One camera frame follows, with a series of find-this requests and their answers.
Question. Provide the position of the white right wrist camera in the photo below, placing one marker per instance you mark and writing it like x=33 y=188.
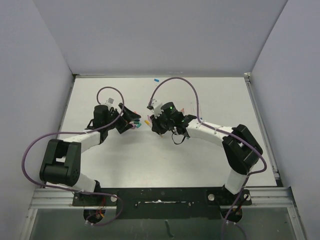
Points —
x=156 y=107

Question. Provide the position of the aluminium rail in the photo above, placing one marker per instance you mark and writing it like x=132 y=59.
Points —
x=272 y=216
x=267 y=144

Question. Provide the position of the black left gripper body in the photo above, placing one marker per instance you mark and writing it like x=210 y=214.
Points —
x=119 y=123

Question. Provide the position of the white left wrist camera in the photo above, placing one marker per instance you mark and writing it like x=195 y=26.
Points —
x=109 y=102

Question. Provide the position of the aluminium right rail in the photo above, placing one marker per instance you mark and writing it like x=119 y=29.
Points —
x=267 y=144

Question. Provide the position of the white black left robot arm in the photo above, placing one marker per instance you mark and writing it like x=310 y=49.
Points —
x=61 y=164

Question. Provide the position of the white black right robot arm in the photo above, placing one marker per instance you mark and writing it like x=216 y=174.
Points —
x=239 y=145

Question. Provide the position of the aluminium front rail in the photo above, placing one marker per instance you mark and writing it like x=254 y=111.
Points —
x=272 y=216

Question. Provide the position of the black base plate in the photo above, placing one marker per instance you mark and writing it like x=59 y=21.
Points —
x=167 y=203

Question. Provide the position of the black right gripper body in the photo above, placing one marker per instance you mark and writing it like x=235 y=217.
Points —
x=162 y=125

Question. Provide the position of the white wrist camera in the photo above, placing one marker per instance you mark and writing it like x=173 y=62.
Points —
x=109 y=102
x=156 y=107

